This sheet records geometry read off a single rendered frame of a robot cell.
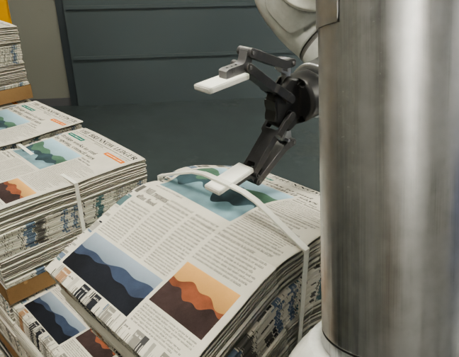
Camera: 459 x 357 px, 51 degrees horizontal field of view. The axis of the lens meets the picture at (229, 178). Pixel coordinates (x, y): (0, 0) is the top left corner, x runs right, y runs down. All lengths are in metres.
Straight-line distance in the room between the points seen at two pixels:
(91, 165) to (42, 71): 3.83
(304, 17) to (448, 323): 0.59
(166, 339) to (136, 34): 4.28
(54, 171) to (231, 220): 0.58
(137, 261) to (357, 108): 0.42
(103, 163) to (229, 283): 0.64
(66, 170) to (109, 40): 3.67
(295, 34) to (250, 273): 0.43
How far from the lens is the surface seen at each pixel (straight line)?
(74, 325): 1.06
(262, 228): 0.64
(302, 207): 0.72
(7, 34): 1.60
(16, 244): 1.08
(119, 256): 0.66
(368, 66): 0.29
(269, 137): 0.70
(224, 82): 0.60
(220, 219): 0.66
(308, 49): 0.84
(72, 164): 1.16
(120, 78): 4.83
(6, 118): 1.50
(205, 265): 0.60
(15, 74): 1.63
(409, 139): 0.29
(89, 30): 4.75
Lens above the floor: 1.54
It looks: 28 degrees down
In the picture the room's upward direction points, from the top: straight up
